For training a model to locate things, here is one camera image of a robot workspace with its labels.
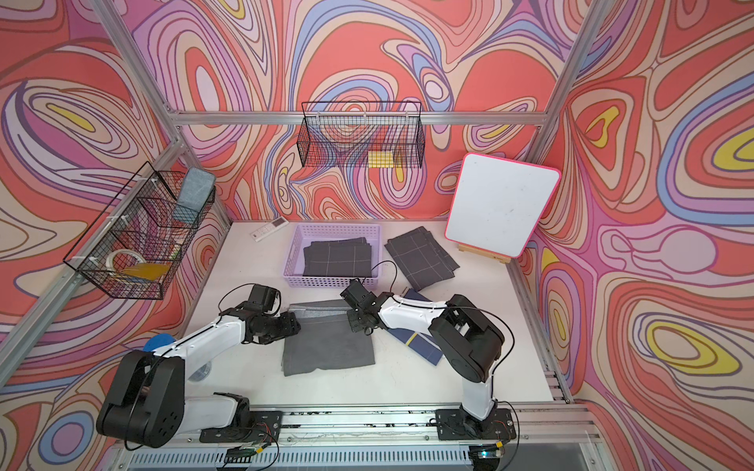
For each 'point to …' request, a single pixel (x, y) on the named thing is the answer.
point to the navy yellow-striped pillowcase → (420, 344)
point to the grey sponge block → (196, 189)
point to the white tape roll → (116, 252)
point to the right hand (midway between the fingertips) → (362, 324)
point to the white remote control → (269, 228)
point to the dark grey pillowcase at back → (421, 257)
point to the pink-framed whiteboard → (500, 204)
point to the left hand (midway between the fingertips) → (295, 329)
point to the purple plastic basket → (305, 234)
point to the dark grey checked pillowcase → (341, 258)
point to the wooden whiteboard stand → (500, 258)
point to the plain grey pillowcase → (326, 339)
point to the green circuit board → (236, 454)
